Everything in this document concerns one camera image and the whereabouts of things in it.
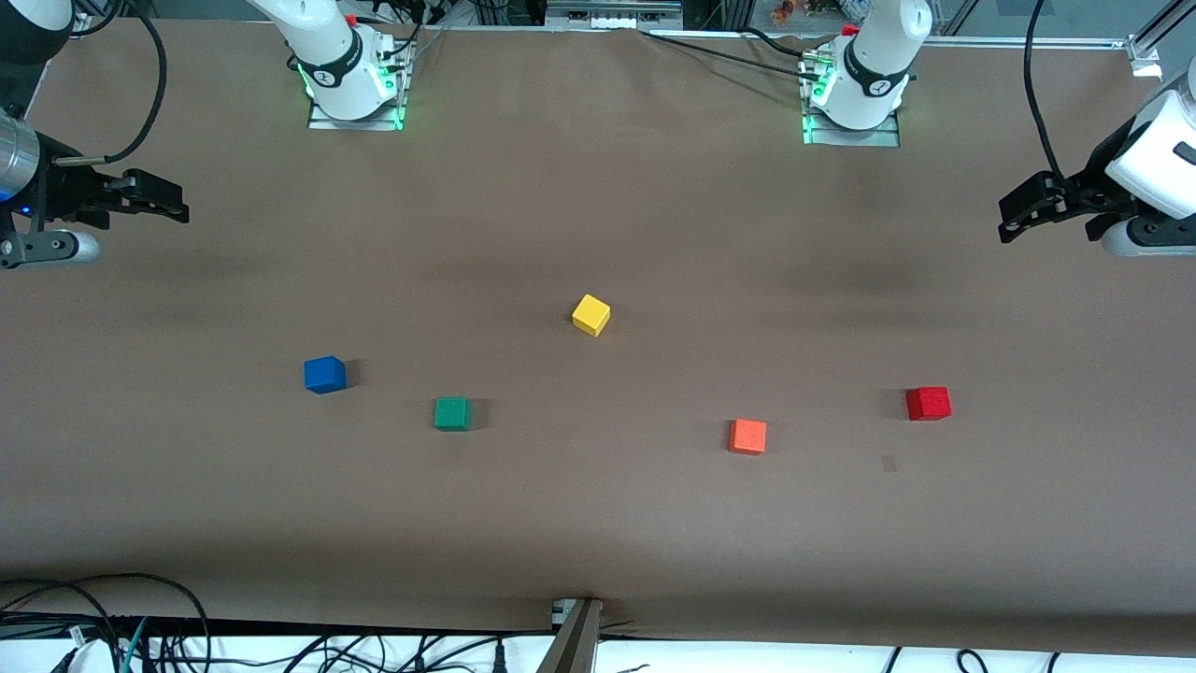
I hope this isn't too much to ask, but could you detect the red wooden block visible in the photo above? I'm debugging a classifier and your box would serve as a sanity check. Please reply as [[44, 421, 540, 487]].
[[905, 386, 952, 422]]

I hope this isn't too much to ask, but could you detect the long black table cable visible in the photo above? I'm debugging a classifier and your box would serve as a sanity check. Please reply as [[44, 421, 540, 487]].
[[643, 31, 816, 79]]

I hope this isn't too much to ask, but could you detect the yellow wooden block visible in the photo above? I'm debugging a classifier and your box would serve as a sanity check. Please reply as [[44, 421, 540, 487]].
[[571, 294, 612, 338]]

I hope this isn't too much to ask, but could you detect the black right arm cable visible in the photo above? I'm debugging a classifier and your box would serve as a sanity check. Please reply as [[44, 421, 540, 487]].
[[54, 0, 169, 167]]

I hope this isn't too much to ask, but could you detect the aluminium frame rail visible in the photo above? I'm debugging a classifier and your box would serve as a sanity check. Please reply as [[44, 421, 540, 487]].
[[897, 0, 1196, 78]]

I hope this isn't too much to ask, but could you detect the grey socket strip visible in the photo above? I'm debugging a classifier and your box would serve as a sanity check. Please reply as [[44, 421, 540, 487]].
[[545, 0, 685, 31]]

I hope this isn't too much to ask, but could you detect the black cable loop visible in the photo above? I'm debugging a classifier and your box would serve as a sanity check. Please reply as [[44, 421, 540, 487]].
[[0, 572, 212, 673]]

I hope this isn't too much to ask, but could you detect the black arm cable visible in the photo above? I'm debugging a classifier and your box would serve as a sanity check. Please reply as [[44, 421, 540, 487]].
[[1023, 0, 1066, 180], [54, 0, 169, 167]]

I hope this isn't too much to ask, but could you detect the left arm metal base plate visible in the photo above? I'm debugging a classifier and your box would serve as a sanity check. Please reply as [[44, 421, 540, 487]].
[[802, 56, 903, 149]]

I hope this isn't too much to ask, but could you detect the metal camera post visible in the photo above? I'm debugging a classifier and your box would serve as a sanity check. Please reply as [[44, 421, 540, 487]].
[[537, 598, 605, 673]]

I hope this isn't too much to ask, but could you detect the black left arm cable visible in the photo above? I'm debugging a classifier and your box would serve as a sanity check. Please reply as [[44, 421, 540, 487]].
[[1023, 0, 1066, 180]]

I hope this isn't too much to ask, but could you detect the teal cable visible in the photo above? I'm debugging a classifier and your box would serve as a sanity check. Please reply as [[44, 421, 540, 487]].
[[120, 617, 150, 673]]

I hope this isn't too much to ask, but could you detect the blue wooden block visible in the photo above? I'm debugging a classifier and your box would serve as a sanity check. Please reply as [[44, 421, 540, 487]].
[[304, 355, 348, 394]]

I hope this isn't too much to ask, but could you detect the black table edge strip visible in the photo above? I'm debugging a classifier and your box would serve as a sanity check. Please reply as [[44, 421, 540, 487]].
[[0, 612, 552, 642]]

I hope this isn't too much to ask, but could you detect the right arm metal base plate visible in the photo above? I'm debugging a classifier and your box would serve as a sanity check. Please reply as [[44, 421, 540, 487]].
[[306, 37, 412, 132]]

